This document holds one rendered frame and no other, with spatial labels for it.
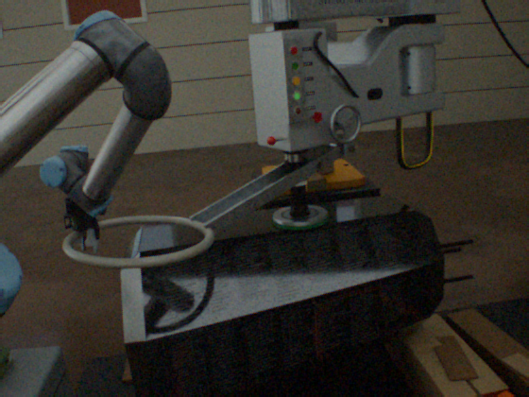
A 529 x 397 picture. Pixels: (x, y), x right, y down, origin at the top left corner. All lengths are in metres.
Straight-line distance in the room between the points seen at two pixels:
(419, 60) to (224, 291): 1.23
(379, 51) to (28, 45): 6.79
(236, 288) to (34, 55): 6.85
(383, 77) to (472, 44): 6.61
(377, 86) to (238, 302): 0.97
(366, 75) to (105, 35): 1.13
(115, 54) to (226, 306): 0.99
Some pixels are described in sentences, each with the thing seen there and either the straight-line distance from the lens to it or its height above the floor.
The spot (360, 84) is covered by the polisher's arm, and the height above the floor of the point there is 1.31.
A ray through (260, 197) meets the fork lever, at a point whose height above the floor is 0.96.
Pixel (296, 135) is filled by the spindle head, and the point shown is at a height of 1.16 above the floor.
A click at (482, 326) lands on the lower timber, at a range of 2.79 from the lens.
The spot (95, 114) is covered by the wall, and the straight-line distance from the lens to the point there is 8.24.
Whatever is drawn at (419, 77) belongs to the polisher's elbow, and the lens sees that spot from 2.36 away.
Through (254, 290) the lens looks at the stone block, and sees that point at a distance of 1.92.
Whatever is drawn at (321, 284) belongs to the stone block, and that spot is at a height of 0.64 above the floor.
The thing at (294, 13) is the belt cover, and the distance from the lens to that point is 1.89.
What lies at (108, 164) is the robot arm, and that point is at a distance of 1.52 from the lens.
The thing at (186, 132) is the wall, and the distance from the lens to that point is 8.07.
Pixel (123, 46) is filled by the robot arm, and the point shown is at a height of 1.52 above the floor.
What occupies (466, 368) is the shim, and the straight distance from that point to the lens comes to 2.26.
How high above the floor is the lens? 1.51
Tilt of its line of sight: 17 degrees down
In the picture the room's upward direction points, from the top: 5 degrees counter-clockwise
